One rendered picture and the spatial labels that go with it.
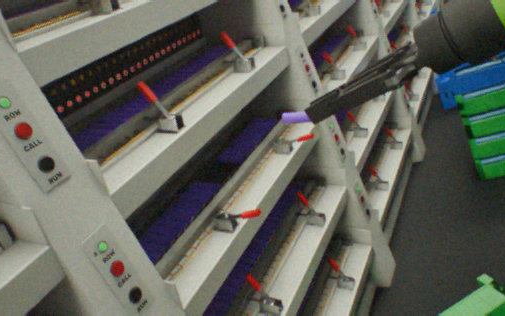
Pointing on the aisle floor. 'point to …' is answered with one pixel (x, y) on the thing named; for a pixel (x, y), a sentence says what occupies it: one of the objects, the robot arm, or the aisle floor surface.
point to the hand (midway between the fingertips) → (329, 104)
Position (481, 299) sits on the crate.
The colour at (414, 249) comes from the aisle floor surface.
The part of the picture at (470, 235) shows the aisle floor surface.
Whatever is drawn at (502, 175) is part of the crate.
